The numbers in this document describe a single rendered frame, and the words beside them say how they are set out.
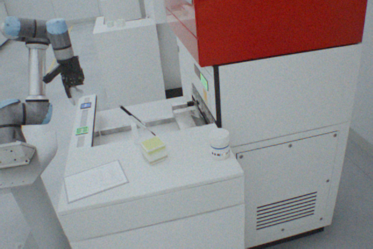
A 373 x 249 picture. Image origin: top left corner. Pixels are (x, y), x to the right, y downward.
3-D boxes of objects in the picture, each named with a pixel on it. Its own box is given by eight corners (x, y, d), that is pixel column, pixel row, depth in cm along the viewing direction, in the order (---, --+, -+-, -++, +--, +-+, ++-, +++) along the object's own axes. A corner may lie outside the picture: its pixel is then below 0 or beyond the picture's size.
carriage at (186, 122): (186, 109, 174) (186, 104, 173) (203, 145, 143) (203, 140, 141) (172, 112, 173) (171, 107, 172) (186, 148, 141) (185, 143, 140)
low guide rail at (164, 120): (194, 116, 173) (193, 111, 172) (194, 118, 171) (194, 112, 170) (101, 133, 166) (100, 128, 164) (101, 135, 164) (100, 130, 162)
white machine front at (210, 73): (185, 82, 215) (179, 23, 196) (222, 149, 144) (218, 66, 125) (180, 83, 214) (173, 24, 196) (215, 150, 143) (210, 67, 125)
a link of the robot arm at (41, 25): (33, 17, 128) (37, 20, 119) (60, 20, 134) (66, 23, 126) (31, 35, 130) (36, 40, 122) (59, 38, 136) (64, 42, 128)
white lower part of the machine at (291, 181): (273, 159, 264) (277, 67, 225) (330, 234, 192) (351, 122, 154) (191, 177, 253) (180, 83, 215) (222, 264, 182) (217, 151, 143)
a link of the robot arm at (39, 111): (20, 125, 161) (19, 21, 160) (49, 124, 170) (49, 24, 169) (23, 126, 151) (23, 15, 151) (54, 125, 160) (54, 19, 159)
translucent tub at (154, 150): (159, 149, 123) (157, 134, 120) (168, 158, 117) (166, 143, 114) (141, 156, 120) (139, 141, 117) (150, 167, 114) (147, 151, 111)
